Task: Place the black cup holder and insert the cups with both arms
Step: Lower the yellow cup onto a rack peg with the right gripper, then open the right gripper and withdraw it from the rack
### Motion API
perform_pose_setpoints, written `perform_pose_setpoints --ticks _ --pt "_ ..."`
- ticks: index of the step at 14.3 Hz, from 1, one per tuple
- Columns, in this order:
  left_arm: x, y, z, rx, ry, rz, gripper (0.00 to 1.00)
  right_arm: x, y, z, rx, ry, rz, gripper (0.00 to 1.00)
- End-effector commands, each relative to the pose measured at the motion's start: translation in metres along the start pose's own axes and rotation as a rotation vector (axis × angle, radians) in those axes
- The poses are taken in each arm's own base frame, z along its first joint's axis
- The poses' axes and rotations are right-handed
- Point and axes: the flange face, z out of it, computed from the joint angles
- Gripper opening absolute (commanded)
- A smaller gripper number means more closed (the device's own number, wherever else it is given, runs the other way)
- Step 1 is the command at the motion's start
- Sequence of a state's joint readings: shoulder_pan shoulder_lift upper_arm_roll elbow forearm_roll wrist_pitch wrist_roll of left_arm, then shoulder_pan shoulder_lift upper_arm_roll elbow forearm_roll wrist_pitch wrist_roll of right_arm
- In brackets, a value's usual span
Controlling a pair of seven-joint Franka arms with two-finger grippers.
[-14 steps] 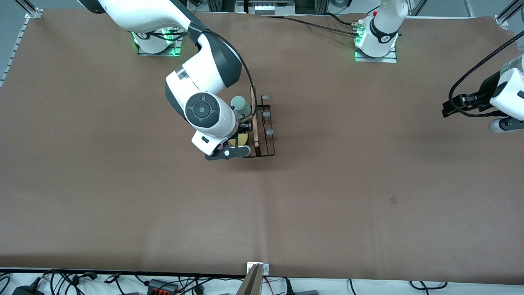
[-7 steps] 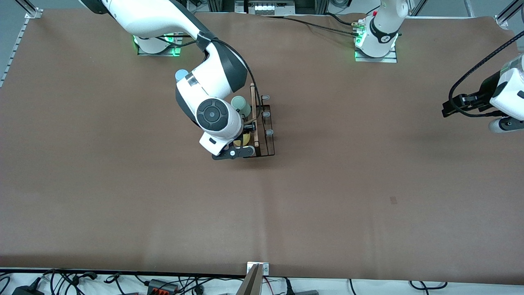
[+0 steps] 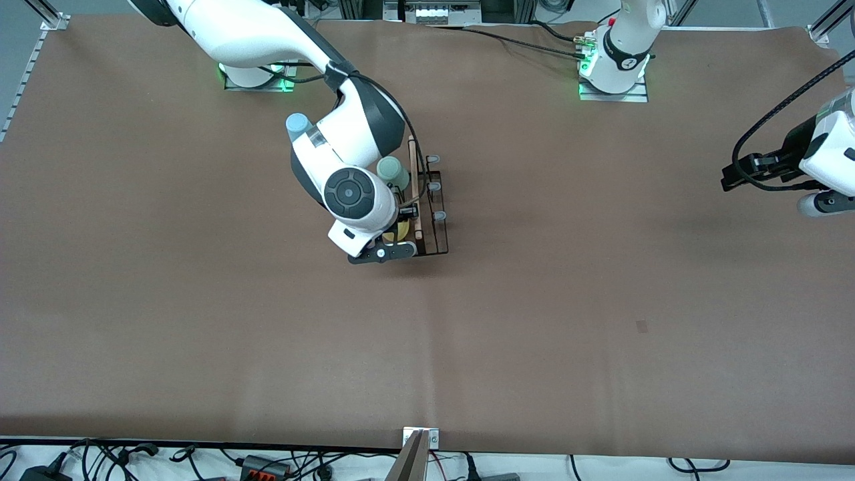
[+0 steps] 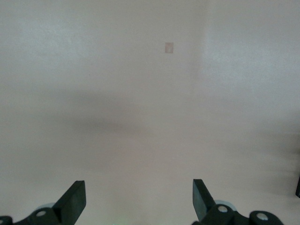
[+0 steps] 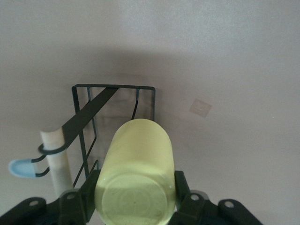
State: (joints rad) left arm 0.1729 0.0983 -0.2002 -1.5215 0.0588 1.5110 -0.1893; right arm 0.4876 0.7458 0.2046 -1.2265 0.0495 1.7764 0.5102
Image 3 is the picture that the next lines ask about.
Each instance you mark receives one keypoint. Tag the metal corner bracket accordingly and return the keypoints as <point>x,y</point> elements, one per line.
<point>819,35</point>
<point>55,22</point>

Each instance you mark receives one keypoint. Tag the aluminium extrusion bar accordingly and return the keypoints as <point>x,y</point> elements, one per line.
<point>409,464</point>

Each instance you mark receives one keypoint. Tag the pale green plastic cup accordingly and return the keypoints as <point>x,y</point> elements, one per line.
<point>391,170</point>

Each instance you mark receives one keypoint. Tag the grey flat box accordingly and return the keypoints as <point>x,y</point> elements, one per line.
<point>499,477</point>

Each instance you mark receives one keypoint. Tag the small metal table bracket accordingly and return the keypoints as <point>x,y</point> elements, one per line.
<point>433,439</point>

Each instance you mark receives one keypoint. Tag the white power strip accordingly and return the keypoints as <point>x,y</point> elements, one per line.
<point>434,12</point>

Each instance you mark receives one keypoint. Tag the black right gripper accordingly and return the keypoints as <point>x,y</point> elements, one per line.
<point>408,212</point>

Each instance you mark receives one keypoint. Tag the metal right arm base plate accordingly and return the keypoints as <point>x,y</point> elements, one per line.
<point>287,85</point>

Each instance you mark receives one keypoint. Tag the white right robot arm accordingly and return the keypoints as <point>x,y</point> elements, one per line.
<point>267,33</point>

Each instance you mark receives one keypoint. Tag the yellow plastic cup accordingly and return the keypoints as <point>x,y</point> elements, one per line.
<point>403,232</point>

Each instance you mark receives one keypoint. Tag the white perforated edge rail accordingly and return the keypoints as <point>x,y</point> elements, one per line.
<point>27,73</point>

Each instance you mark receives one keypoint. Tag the black orange connector box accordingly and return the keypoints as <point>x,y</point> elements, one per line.
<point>264,466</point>

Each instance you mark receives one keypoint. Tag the black power adapter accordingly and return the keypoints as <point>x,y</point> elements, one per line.
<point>43,474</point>

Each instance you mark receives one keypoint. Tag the light blue plastic cup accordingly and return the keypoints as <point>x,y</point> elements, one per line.
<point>296,123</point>

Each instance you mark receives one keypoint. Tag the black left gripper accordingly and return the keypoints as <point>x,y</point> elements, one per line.
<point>792,152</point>

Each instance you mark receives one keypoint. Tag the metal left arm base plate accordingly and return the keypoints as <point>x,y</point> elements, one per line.
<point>614,97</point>

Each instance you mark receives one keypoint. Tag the aluminium frame extrusion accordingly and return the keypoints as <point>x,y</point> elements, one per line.
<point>43,8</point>
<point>835,15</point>

